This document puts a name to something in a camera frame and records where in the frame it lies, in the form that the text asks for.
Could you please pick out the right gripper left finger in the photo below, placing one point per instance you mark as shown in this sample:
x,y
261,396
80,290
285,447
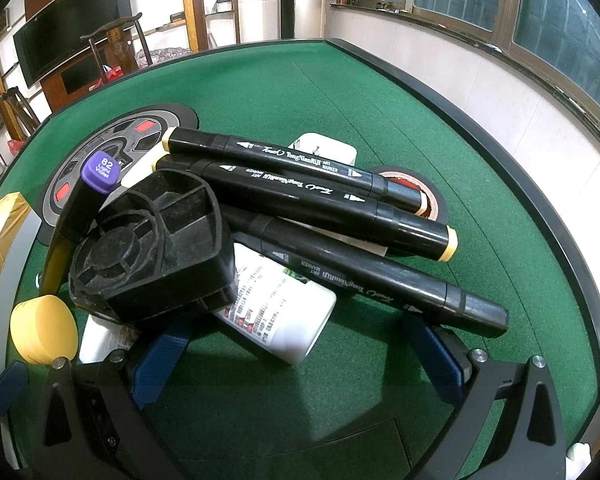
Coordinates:
x,y
94,427

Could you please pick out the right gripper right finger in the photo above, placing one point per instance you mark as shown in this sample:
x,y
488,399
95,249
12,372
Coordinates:
x,y
529,441

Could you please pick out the yellow tape roll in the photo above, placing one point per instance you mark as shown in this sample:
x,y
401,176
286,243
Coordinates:
x,y
43,329

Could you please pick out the black plastic holder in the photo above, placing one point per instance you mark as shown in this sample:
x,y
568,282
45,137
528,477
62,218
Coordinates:
x,y
159,256

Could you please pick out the white bottle with label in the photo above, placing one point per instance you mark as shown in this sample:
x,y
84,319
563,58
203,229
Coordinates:
x,y
278,310

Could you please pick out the black marker purple cap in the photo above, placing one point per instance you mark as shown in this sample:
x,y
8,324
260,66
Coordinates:
x,y
98,178

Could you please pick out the black tape roll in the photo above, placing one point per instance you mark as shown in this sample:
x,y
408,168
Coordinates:
x,y
437,208

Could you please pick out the black marker grey cap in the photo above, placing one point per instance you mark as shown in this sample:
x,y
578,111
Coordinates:
x,y
345,267

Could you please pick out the black marker yellow caps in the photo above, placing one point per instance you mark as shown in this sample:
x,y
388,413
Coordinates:
x,y
259,155

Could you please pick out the round grey table control panel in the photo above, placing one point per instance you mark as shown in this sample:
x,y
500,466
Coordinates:
x,y
126,139

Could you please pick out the black television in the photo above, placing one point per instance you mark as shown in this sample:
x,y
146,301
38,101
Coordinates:
x,y
56,33

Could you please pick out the wooden chair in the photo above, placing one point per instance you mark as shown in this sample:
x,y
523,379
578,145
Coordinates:
x,y
120,46

